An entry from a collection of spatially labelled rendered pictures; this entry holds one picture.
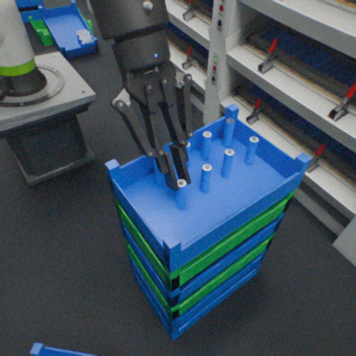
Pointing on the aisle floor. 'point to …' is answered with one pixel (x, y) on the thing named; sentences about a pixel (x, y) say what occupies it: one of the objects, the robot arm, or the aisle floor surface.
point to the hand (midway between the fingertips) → (174, 167)
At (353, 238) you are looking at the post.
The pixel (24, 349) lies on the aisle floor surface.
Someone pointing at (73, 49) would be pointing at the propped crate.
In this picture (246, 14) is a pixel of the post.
